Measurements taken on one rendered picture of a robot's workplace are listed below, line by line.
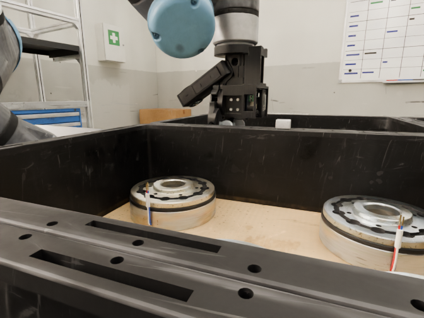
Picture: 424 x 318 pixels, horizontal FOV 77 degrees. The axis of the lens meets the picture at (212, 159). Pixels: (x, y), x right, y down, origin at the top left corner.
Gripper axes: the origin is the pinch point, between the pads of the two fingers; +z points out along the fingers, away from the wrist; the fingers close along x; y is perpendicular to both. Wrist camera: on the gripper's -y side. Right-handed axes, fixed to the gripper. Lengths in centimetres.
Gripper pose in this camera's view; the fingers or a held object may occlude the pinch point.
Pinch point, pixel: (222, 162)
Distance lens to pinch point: 50.5
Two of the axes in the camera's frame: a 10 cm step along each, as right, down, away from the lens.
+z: 0.0, 9.7, 2.3
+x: 4.6, -2.0, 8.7
